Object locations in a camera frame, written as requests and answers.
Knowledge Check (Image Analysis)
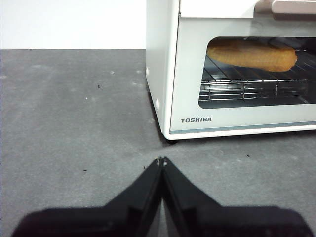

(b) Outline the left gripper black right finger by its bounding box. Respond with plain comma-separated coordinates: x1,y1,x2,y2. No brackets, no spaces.
162,156,312,237

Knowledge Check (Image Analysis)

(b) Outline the metal wire oven rack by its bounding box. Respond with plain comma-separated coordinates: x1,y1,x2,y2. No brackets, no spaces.
198,49,316,106

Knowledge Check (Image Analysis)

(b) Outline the oven door with glass window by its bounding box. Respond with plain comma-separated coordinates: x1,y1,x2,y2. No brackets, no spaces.
169,0,316,133

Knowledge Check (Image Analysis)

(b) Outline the cream Toshiba toaster oven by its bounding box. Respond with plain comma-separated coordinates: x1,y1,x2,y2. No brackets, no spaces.
145,0,316,142

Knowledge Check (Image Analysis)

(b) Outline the beige oven door handle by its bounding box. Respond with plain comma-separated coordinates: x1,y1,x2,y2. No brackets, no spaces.
253,0,316,21

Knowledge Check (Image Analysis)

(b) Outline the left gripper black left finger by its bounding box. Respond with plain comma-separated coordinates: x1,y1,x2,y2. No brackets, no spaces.
18,156,163,237

